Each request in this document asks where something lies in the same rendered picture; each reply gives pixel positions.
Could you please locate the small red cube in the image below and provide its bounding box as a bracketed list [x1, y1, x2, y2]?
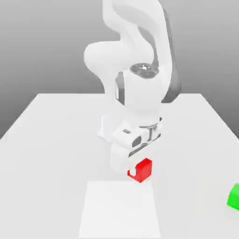
[127, 157, 153, 183]

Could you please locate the small green cube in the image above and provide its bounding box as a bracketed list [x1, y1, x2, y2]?
[226, 183, 239, 211]

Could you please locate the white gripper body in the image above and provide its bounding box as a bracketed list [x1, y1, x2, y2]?
[110, 138, 155, 174]

